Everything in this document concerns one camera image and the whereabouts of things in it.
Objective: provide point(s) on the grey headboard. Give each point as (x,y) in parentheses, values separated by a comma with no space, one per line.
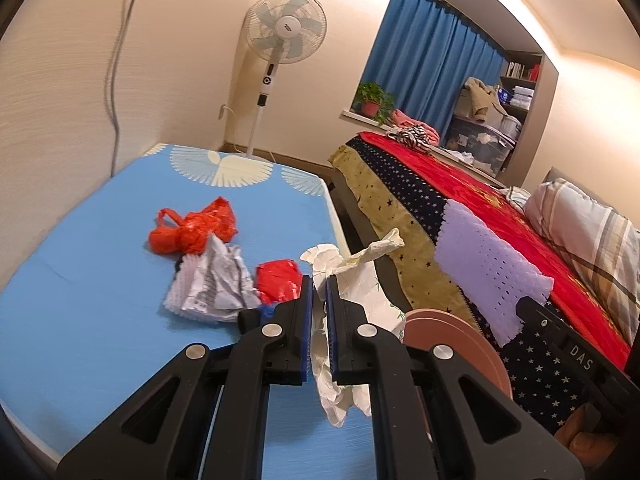
(552,175)

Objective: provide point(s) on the printed paper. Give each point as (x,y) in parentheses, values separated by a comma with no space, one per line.
(215,285)

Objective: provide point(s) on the red plastic bag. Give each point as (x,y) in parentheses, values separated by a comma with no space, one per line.
(190,232)

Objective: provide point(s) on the clear storage box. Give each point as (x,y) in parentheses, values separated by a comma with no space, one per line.
(480,145)

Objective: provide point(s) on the potted green plant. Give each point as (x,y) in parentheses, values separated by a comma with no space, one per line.
(372,100)

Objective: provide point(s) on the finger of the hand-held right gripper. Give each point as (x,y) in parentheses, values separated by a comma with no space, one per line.
(537,317)

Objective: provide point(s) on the pink cloth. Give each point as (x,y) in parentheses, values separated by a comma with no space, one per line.
(415,122)

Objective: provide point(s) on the wall shelf with books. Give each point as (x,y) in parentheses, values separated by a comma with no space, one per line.
(522,72)

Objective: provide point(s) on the red wrapper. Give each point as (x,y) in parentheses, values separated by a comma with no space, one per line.
(277,277)

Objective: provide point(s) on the person's right hand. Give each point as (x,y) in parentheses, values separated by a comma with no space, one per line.
(585,432)

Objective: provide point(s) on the blue patterned mattress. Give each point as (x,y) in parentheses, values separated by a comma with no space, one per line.
(100,270)

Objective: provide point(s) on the beige jacket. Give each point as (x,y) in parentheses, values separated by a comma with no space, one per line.
(482,97)

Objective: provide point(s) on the red navy starry blanket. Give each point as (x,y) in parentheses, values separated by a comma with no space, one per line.
(425,200)

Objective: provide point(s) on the white tissue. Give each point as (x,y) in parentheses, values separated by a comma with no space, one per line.
(325,260)

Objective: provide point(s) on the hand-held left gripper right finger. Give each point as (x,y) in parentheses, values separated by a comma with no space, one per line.
(332,330)

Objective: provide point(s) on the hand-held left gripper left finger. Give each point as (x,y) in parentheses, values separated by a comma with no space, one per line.
(307,330)

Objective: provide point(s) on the blue curtain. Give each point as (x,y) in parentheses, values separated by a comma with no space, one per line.
(425,50)

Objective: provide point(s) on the zebra striped cloth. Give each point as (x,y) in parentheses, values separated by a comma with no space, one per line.
(410,137)

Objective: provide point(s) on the plaid pillow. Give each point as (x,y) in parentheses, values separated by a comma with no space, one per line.
(585,230)

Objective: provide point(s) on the white standing fan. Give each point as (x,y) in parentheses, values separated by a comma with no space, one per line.
(285,25)

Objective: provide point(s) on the white knit cloth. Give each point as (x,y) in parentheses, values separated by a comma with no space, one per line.
(490,270)

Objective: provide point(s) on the blue wrapper scrap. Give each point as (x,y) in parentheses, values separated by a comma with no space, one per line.
(267,311)

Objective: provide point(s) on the pink bin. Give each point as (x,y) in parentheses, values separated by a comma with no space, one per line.
(450,330)

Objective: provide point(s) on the white wall socket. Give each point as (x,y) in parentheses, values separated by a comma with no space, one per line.
(225,111)

